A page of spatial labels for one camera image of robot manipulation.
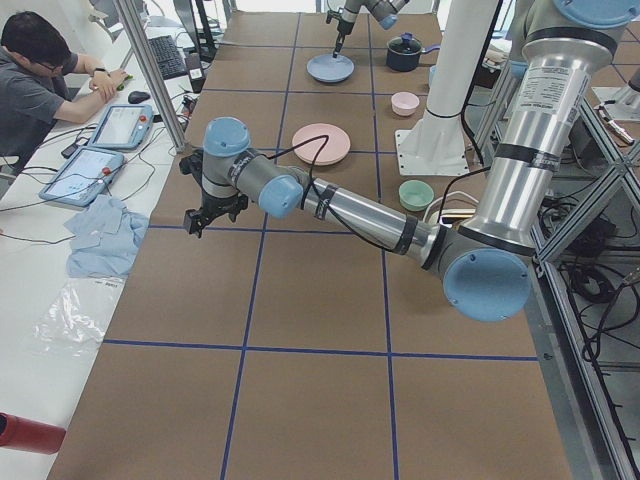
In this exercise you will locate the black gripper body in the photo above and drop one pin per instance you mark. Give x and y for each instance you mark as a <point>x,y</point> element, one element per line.
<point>343,21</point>
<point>218,203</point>

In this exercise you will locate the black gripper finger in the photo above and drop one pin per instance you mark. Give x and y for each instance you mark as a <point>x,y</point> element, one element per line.
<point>339,43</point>
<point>200,231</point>
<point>191,219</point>

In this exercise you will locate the light blue plate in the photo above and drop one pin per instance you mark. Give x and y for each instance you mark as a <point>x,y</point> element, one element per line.
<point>330,69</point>

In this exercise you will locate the pink plate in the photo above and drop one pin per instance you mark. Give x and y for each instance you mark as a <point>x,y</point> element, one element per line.
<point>320,143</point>

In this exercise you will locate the dark blue pot with lid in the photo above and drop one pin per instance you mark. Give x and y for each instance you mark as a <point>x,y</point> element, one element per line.
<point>404,52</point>

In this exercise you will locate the light blue shirt cloth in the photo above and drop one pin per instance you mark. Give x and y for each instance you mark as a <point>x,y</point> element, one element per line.
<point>107,237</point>

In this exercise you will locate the pink bowl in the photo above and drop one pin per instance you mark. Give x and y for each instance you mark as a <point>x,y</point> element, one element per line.
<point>404,103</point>

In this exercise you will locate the light blue cup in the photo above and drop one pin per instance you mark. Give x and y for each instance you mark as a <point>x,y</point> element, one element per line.
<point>431,75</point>

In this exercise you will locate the blue teach pendant upper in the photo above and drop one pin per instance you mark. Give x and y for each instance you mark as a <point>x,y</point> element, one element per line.
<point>122,127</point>

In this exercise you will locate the blue teach pendant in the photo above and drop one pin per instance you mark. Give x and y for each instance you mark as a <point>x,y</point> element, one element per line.
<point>85,175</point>
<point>122,127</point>

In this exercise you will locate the blue teach pendant lower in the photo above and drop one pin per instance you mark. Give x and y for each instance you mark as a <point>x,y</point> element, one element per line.
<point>85,175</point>

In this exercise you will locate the black computer mouse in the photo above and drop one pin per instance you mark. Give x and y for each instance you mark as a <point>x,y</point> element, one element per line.
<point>137,97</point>

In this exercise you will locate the black keyboard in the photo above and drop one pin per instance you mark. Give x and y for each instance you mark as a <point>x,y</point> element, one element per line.
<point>167,56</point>

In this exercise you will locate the clear plastic bag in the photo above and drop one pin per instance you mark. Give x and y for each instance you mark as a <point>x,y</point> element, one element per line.
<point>77,320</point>

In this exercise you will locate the green bowl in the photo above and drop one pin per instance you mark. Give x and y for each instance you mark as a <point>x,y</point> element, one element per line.
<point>415,195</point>

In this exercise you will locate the seated person grey shirt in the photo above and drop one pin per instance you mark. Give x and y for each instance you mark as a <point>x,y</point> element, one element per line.
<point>42,82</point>

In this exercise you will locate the cream toaster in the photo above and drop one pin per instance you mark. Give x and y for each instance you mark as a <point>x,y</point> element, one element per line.
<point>454,216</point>

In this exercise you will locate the red cylinder object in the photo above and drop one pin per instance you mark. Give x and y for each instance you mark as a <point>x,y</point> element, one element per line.
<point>23,434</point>

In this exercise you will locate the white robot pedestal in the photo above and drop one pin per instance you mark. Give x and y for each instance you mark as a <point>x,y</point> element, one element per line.
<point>435,145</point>

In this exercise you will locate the aluminium frame post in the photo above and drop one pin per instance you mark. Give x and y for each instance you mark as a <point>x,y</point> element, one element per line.
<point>151,72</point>

